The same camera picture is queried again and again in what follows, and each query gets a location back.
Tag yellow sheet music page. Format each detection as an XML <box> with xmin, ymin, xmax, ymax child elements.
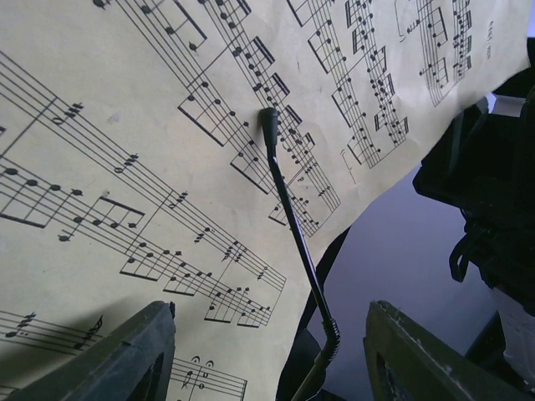
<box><xmin>1</xmin><ymin>1</ymin><xmax>532</xmax><ymax>400</ymax></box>

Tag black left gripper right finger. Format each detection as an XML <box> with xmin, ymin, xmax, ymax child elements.
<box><xmin>364</xmin><ymin>301</ymin><xmax>533</xmax><ymax>400</ymax></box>

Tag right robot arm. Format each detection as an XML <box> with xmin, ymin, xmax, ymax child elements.
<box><xmin>413</xmin><ymin>68</ymin><xmax>534</xmax><ymax>395</ymax></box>

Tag black music stand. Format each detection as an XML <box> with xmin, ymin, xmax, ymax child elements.
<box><xmin>258</xmin><ymin>107</ymin><xmax>341</xmax><ymax>400</ymax></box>

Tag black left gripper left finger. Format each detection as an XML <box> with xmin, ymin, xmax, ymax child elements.
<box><xmin>7</xmin><ymin>301</ymin><xmax>176</xmax><ymax>400</ymax></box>

